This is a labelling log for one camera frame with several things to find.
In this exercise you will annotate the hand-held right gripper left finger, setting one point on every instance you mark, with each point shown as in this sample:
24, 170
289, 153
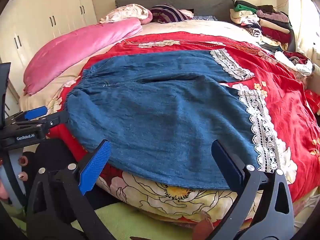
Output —
96, 165

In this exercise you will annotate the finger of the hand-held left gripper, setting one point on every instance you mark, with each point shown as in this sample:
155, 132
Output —
56, 120
36, 112

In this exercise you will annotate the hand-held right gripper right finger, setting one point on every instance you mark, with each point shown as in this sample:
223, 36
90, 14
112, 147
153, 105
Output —
223, 166

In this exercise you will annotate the blue denim pants lace trim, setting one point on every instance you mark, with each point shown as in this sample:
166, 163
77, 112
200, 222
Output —
162, 120

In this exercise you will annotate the person's left hand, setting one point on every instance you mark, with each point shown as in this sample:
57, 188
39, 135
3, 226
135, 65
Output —
23, 160

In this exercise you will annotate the black cloth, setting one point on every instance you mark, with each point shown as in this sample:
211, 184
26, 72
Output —
57, 152

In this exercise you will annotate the light green cloth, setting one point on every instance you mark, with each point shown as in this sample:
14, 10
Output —
125, 222

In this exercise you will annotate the pink quilt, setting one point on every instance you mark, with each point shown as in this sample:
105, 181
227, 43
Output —
75, 52

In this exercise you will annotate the red floral blanket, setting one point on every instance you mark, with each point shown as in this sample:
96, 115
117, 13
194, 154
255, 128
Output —
282, 100

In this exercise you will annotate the cream wardrobe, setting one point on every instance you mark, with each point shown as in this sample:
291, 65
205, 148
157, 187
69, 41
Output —
45, 12

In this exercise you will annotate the cream floral pillow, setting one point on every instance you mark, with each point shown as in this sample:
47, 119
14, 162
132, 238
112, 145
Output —
127, 12

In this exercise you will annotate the pile of clothes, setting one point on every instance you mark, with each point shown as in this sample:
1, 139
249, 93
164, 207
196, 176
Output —
267, 27

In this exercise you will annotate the purple striped pillow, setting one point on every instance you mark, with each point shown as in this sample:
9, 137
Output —
167, 13

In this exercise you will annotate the cream curtain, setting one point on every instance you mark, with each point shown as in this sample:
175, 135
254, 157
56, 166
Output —
305, 25

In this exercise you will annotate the grey headboard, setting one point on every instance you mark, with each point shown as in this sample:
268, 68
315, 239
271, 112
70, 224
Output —
190, 0

